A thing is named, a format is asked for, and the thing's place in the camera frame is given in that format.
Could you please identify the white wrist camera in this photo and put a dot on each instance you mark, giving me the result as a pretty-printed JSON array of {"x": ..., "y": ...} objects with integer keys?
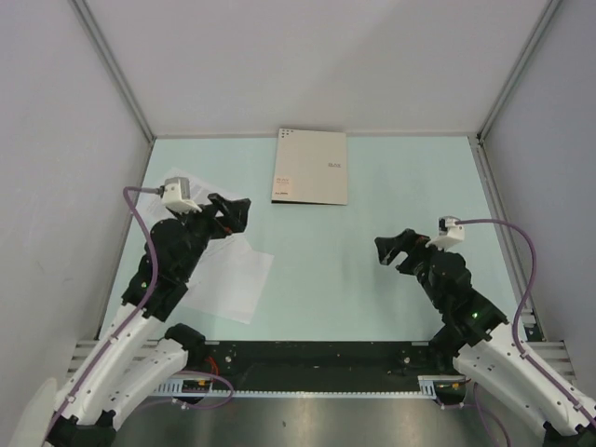
[
  {"x": 175, "y": 196},
  {"x": 450, "y": 234}
]

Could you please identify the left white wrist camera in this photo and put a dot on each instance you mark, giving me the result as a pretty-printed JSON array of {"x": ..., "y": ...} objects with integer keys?
[{"x": 175, "y": 196}]

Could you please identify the bottom white paper sheet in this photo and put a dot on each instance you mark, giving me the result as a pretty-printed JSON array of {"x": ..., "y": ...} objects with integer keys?
[{"x": 229, "y": 279}]

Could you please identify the left aluminium corner post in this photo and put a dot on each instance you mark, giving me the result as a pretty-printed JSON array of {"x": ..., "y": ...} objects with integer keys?
[{"x": 97, "y": 39}]

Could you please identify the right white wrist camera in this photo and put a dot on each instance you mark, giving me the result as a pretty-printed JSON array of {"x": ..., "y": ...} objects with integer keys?
[{"x": 450, "y": 234}]

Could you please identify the right aluminium side rail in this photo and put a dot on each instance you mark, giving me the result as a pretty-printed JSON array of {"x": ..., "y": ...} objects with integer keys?
[{"x": 507, "y": 237}]

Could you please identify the grey slotted cable duct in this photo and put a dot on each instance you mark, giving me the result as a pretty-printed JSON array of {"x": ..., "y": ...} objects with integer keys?
[{"x": 421, "y": 387}]

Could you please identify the black clip folder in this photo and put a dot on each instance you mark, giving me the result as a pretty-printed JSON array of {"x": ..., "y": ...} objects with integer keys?
[{"x": 310, "y": 168}]

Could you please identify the printed paper sheet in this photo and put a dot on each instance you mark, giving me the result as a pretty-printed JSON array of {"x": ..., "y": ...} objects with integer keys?
[{"x": 150, "y": 207}]

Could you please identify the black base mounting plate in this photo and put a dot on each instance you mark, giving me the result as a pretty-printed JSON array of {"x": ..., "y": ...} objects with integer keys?
[{"x": 291, "y": 363}]

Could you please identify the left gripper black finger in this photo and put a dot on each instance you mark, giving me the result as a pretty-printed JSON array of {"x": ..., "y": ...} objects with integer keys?
[
  {"x": 218, "y": 201},
  {"x": 235, "y": 214}
]

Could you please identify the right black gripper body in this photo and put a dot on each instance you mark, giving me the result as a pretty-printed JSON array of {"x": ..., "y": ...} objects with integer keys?
[{"x": 416, "y": 262}]

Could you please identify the right aluminium corner post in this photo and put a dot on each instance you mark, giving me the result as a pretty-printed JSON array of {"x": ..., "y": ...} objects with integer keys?
[{"x": 528, "y": 50}]

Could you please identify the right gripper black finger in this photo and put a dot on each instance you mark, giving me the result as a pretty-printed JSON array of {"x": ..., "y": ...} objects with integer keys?
[
  {"x": 390, "y": 248},
  {"x": 410, "y": 238}
]

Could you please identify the aluminium corner post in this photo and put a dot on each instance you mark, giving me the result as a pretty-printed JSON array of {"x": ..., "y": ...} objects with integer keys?
[
  {"x": 528, "y": 50},
  {"x": 97, "y": 39}
]

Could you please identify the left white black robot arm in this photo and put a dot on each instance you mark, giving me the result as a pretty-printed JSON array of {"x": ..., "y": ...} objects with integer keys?
[{"x": 105, "y": 390}]

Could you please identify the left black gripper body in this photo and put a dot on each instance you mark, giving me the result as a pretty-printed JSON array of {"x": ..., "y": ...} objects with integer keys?
[{"x": 205, "y": 226}]

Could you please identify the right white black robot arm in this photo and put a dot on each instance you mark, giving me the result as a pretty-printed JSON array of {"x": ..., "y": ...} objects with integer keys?
[{"x": 483, "y": 345}]

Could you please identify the aluminium front frame rail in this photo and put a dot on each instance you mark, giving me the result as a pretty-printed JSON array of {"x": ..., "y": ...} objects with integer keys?
[{"x": 94, "y": 355}]

